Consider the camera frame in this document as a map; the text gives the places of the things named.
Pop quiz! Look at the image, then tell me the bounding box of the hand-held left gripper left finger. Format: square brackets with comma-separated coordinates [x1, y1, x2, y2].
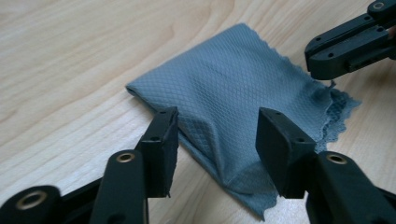
[134, 105, 180, 199]

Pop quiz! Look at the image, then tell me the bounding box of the grey-blue microfibre cloth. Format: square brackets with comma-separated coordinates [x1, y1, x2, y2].
[125, 22, 362, 220]

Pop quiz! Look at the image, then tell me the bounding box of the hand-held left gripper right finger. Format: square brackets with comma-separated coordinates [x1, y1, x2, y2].
[255, 106, 318, 200]

